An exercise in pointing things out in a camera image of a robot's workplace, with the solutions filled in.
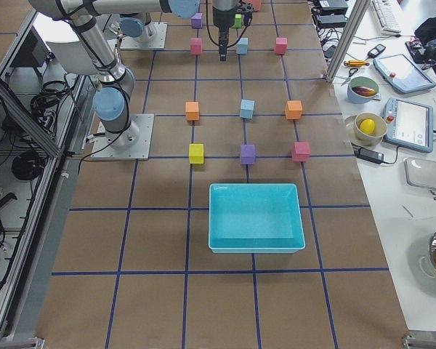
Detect pink plastic tray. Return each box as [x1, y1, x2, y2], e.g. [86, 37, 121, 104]
[246, 0, 262, 12]

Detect blue bowl with fruit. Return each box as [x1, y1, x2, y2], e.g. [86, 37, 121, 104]
[347, 76, 379, 104]

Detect aluminium frame post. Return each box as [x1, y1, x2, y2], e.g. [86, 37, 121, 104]
[326, 0, 370, 83]

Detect beige bowl with lemon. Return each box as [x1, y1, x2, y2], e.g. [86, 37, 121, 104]
[353, 113, 387, 146]

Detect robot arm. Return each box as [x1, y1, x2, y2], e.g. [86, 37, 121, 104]
[119, 1, 254, 47]
[30, 1, 200, 148]

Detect far purple block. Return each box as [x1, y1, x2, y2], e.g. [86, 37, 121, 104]
[190, 12, 203, 29]

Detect far teach pendant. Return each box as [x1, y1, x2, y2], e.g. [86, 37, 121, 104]
[373, 54, 436, 94]

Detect light blue block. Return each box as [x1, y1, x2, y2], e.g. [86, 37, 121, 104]
[239, 99, 255, 119]
[235, 37, 249, 55]

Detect yellow block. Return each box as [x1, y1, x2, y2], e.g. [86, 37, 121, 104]
[188, 143, 205, 164]

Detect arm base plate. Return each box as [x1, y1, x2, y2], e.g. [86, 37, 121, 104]
[120, 22, 168, 51]
[91, 113, 155, 161]

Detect cyan plastic tray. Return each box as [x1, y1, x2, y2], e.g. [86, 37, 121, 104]
[209, 183, 306, 254]

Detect black power adapter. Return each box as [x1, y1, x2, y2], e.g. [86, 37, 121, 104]
[354, 147, 384, 164]

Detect scissors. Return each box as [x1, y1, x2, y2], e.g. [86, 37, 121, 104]
[342, 68, 359, 86]

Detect kitchen scale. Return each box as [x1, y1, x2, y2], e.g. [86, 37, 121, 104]
[404, 157, 436, 190]

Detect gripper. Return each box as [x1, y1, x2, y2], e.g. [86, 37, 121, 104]
[238, 0, 253, 26]
[212, 0, 238, 60]

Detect near pink block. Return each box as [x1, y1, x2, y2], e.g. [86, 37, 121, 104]
[291, 142, 311, 162]

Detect near teach pendant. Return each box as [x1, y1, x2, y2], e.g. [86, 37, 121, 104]
[383, 97, 434, 153]

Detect orange block near arm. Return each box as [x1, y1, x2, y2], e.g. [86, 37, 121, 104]
[185, 101, 200, 121]

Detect teach pendant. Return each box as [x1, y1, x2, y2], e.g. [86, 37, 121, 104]
[373, 54, 436, 94]
[383, 97, 434, 153]

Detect orange block far side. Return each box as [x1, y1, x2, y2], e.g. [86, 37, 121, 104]
[285, 100, 303, 120]

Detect green block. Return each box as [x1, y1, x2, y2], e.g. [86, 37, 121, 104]
[232, 14, 243, 28]

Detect purple block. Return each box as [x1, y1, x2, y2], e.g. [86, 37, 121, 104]
[240, 144, 256, 165]
[190, 12, 203, 29]

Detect pink block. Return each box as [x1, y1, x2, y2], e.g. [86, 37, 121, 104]
[274, 37, 288, 55]
[291, 142, 311, 162]

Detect near purple block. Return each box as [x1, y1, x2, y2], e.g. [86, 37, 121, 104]
[240, 144, 256, 165]

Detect pink block far side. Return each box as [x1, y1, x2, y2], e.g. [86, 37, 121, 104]
[274, 37, 288, 55]

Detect yellow handled tool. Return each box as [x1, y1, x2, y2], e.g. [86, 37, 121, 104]
[343, 60, 370, 68]

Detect pink block near arm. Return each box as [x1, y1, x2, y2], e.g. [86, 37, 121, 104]
[190, 37, 203, 56]

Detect white keyboard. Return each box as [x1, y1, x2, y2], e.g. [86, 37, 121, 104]
[371, 0, 402, 35]

